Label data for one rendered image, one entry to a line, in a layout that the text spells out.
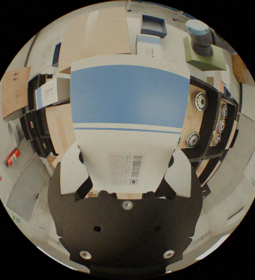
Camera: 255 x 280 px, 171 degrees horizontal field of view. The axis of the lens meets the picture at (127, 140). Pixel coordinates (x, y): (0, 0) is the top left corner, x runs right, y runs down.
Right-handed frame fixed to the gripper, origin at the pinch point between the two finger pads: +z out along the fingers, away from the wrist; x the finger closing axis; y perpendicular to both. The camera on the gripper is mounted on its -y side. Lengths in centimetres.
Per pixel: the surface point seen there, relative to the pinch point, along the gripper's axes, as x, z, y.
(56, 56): -49, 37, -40
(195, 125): 38.9, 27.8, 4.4
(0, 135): -259, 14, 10
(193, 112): 34.3, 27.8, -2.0
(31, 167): -256, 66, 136
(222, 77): 69, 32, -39
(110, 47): -7.1, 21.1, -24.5
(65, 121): -30.0, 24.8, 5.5
